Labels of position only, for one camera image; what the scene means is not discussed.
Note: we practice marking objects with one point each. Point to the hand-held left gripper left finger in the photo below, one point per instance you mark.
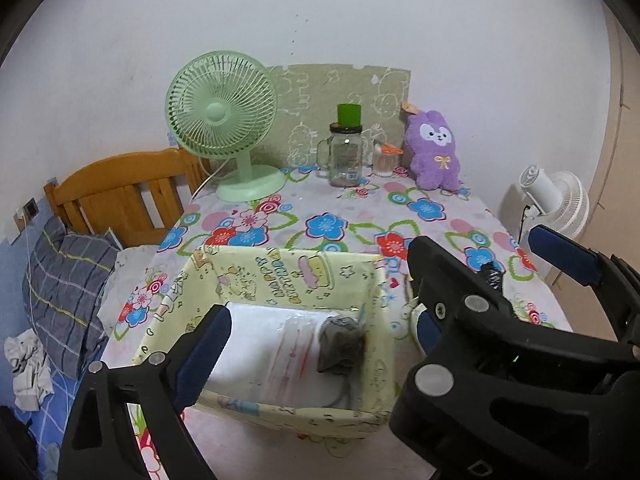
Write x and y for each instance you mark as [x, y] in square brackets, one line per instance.
[202, 360]

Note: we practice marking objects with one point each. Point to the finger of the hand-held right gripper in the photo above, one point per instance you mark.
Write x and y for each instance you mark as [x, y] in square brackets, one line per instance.
[565, 256]
[465, 280]

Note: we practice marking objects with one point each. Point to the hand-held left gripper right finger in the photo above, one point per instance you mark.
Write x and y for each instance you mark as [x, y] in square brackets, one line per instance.
[429, 331]

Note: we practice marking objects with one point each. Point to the white plastic-wrapped pack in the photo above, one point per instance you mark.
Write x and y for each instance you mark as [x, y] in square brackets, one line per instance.
[260, 345]

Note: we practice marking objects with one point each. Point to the grey sock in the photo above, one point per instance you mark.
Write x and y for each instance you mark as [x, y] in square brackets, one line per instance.
[340, 345]

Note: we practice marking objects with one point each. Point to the yellow fabric storage basket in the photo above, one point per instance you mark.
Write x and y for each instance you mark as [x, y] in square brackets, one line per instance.
[250, 272]

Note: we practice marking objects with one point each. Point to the white standing fan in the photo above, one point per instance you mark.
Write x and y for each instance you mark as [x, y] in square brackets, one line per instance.
[560, 200]

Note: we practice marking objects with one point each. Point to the purple plush bunny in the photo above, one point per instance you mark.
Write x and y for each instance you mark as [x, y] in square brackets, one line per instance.
[434, 160]

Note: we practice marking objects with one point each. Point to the small jar with orange lid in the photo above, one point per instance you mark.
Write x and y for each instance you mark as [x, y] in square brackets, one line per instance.
[386, 162]

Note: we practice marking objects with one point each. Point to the grey plaid pillow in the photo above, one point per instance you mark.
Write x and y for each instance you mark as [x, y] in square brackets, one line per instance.
[65, 290]

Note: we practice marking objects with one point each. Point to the blue checked bedsheet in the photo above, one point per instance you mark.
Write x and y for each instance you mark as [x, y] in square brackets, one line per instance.
[55, 415]

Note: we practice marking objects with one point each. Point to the white crumpled cloth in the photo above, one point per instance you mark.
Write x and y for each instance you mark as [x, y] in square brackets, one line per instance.
[30, 365]

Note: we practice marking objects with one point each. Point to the glass jar with green lid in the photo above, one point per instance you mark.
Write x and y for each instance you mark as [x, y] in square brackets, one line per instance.
[345, 155]

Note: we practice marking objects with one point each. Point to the wooden bed headboard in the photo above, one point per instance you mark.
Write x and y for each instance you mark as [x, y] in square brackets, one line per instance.
[115, 195]

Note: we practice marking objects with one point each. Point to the green patterned board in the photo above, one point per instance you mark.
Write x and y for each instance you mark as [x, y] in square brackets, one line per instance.
[320, 90]

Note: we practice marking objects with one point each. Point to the green desk fan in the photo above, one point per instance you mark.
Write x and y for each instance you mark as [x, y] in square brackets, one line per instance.
[220, 110]

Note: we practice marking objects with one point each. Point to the wall socket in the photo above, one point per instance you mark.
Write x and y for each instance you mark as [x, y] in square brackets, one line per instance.
[31, 208]

